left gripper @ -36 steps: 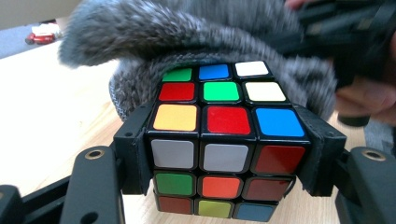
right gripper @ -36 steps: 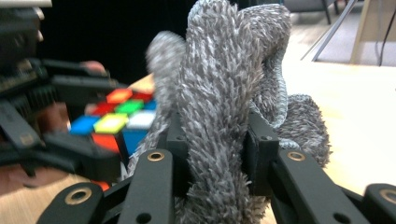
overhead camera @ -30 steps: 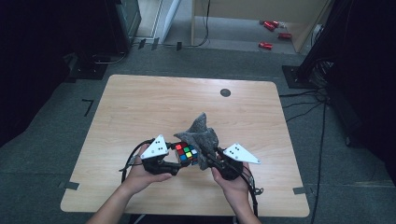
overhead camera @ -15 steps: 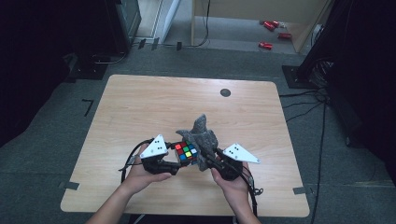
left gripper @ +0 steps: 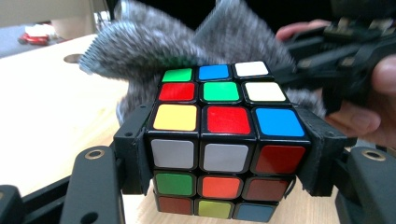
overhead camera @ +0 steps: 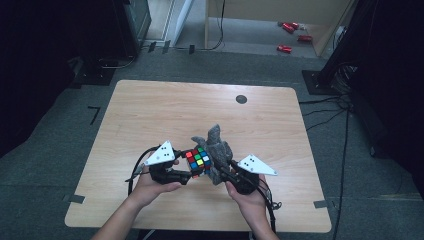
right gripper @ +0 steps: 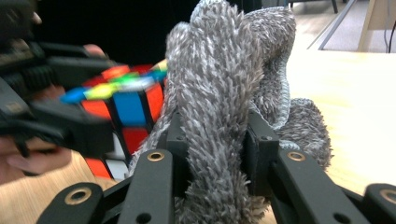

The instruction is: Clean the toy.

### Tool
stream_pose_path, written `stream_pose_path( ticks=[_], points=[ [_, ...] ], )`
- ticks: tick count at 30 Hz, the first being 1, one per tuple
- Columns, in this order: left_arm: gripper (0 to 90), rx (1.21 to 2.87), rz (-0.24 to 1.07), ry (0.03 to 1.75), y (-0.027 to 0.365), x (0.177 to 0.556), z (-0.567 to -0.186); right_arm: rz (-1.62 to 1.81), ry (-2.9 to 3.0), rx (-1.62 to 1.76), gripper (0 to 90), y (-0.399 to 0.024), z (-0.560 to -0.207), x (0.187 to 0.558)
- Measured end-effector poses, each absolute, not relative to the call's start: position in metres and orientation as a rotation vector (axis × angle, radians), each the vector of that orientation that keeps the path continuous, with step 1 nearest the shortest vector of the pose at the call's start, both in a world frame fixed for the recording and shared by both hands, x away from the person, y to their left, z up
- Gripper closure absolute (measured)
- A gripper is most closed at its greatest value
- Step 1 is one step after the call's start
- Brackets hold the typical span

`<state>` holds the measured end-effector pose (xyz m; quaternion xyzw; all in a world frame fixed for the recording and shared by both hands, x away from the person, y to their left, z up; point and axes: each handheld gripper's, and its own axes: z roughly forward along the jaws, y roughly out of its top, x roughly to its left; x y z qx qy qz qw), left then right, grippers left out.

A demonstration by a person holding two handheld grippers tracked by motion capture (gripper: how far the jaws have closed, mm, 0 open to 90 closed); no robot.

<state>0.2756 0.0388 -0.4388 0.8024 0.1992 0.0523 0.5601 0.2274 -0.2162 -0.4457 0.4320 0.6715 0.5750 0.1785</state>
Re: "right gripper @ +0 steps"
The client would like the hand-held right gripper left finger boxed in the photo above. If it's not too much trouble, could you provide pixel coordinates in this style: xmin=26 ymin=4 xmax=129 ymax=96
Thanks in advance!
xmin=164 ymin=111 xmax=192 ymax=198

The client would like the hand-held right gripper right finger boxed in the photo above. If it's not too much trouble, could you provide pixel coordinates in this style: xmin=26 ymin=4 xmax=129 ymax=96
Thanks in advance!
xmin=244 ymin=110 xmax=281 ymax=198

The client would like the multicoloured puzzle cube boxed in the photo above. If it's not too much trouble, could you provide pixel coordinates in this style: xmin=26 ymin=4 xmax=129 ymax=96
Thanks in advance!
xmin=60 ymin=59 xmax=169 ymax=182

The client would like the grey fluffy cloth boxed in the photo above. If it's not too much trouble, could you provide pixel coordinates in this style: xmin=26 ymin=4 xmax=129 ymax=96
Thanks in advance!
xmin=129 ymin=0 xmax=332 ymax=224

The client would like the dark chair base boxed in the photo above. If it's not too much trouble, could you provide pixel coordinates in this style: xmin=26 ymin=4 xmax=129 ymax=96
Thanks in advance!
xmin=288 ymin=0 xmax=340 ymax=14

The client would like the grey metal rail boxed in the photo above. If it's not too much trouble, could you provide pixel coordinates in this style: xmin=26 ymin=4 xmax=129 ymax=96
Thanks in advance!
xmin=307 ymin=0 xmax=359 ymax=51

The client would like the light wooden furniture frame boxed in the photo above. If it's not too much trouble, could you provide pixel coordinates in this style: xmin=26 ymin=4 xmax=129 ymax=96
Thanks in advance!
xmin=357 ymin=0 xmax=396 ymax=54

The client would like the black hanging cable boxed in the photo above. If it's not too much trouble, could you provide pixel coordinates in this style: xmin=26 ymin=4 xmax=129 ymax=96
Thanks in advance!
xmin=383 ymin=0 xmax=396 ymax=54

